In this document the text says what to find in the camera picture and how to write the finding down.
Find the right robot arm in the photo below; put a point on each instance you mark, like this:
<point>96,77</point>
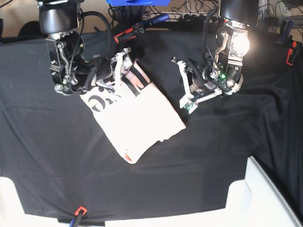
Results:
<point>59,20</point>

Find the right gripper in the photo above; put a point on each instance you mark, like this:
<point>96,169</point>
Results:
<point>72,74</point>

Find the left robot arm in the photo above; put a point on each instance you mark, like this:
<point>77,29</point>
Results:
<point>232,37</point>

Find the orange clamp at right edge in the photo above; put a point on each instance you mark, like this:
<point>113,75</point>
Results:
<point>291,54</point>

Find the orange black clamp, blue handles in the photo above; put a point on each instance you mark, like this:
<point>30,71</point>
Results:
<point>139,28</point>

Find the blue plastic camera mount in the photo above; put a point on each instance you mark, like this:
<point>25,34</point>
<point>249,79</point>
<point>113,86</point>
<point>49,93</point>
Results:
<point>139,2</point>

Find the blue clamp at front edge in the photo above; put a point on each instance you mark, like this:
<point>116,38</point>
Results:
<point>78,215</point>

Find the blue clamp handle right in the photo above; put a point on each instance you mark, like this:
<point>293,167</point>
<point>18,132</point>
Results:
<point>285,29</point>

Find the light pink T-shirt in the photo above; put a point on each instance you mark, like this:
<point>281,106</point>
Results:
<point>137,118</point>

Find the black table cloth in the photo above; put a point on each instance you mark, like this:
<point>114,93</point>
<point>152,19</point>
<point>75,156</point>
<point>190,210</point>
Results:
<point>59,158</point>

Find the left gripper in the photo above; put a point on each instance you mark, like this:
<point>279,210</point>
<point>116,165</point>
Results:
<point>203,83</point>

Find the white power strip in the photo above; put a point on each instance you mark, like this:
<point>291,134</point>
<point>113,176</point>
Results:
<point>191,18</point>

